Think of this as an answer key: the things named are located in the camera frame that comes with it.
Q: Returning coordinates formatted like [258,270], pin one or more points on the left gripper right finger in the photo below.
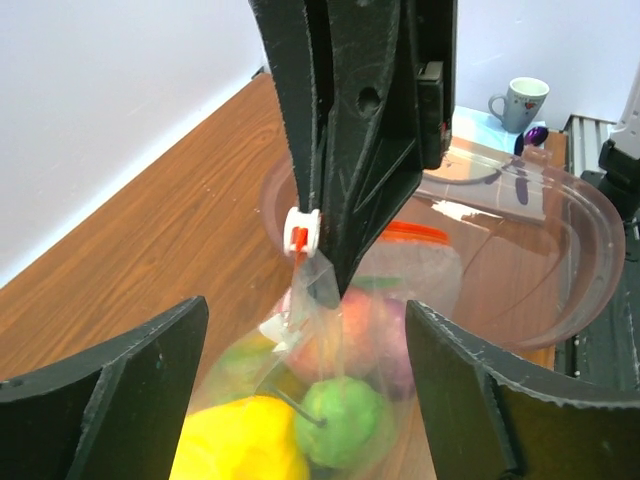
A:
[489,414]

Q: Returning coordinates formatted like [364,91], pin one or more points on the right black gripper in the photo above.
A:
[394,73]

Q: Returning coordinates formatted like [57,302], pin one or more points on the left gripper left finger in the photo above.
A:
[113,411]

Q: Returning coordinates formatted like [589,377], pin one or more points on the clear zip top bag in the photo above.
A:
[255,364]

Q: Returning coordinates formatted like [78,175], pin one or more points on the purple fake onion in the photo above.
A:
[394,374]

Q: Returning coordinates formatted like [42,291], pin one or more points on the yellow fake bell pepper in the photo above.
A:
[249,438]

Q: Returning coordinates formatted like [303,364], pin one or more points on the green fake vegetable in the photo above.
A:
[359,425]

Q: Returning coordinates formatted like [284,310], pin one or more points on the red fake tomato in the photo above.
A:
[344,343]

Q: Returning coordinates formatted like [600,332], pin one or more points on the blue checkered placemat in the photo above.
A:
[482,128]

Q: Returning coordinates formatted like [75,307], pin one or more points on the clear pink plastic tray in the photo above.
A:
[483,241]

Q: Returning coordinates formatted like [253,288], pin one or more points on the purple plastic spoon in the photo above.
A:
[535,137]

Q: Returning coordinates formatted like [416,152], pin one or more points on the white blue-handled mug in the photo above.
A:
[517,108]

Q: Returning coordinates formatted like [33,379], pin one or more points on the aluminium frame rail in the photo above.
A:
[585,139]

